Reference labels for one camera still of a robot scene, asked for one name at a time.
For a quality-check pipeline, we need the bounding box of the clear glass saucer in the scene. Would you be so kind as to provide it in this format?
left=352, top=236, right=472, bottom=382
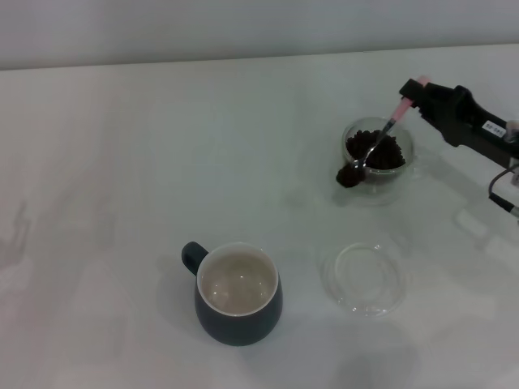
left=330, top=160, right=418, bottom=208

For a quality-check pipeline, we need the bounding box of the pink handled metal spoon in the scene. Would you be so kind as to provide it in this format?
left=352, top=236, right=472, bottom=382
left=336, top=75, right=430, bottom=190

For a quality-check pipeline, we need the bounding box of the coffee beans pile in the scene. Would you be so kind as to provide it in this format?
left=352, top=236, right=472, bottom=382
left=345, top=129, right=406, bottom=170

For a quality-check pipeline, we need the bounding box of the clear glass dish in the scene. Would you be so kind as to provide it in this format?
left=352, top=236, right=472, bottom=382
left=320, top=242, right=408, bottom=319

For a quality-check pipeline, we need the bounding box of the dark blue ceramic mug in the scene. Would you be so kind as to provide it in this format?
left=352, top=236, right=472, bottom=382
left=181, top=241, right=284, bottom=347

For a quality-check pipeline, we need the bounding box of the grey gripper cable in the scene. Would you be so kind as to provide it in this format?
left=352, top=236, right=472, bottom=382
left=488, top=165, right=519, bottom=220

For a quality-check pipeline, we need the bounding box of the small coffee bean heap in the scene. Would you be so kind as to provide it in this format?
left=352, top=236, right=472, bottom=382
left=336, top=164, right=366, bottom=190

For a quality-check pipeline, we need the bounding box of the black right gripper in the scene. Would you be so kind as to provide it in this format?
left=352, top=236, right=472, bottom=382
left=399, top=79, right=519, bottom=165

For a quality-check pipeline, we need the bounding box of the clear glass cup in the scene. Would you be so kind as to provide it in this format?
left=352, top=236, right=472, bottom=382
left=342, top=116, right=425, bottom=184

